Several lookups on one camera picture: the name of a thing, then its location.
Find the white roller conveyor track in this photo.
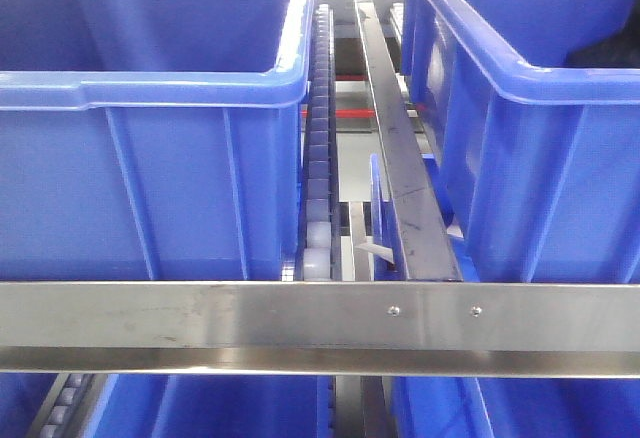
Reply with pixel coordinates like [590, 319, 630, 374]
[297, 4, 342, 281]

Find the blue plastic bin left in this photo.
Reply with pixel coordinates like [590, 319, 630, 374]
[1, 0, 314, 280]

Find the blue plastic bin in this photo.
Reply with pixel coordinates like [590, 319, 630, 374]
[402, 0, 639, 284]
[1, 0, 314, 280]

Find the lower blue bin right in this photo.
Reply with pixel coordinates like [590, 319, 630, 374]
[392, 377, 639, 437]

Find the blue plastic bin right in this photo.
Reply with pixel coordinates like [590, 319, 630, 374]
[402, 0, 639, 284]

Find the lower blue bin left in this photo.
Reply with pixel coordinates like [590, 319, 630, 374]
[82, 374, 333, 437]

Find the blue bin far lower-left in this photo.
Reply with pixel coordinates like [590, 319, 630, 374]
[1, 373, 57, 437]

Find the steel divider rail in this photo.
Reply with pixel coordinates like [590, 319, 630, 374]
[354, 0, 463, 282]

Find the stainless steel shelf frame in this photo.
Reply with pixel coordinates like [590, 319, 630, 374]
[1, 282, 639, 378]

